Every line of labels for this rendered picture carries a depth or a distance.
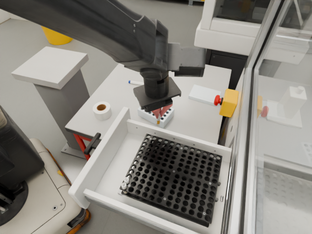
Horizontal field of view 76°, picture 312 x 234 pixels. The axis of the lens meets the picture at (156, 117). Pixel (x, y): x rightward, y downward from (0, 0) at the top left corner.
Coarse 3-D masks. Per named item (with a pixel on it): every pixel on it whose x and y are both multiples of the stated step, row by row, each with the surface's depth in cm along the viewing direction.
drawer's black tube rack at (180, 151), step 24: (144, 144) 60; (168, 144) 56; (144, 168) 51; (168, 168) 51; (192, 168) 52; (216, 168) 55; (144, 192) 47; (168, 192) 47; (192, 192) 47; (192, 216) 44
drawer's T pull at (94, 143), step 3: (96, 135) 57; (99, 135) 57; (93, 138) 56; (96, 138) 56; (93, 141) 55; (96, 141) 56; (99, 141) 56; (90, 144) 55; (93, 144) 55; (96, 144) 55; (87, 147) 54; (90, 147) 54; (93, 147) 54; (96, 147) 54; (84, 150) 53; (87, 150) 53; (90, 150) 54; (84, 153) 53; (87, 153) 53
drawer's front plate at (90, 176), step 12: (120, 120) 58; (108, 132) 55; (120, 132) 61; (108, 144) 55; (120, 144) 63; (96, 156) 50; (108, 156) 57; (84, 168) 48; (96, 168) 51; (84, 180) 47; (96, 180) 53; (72, 192) 45; (84, 204) 50
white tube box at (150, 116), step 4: (140, 108) 80; (172, 108) 80; (140, 112) 80; (144, 112) 78; (148, 112) 78; (168, 112) 79; (172, 112) 79; (140, 116) 81; (144, 116) 80; (148, 116) 78; (152, 116) 77; (164, 116) 78; (168, 116) 77; (172, 116) 81; (148, 120) 80; (152, 120) 78; (160, 120) 75; (164, 120) 75; (168, 120) 79; (160, 124) 77; (164, 124) 77
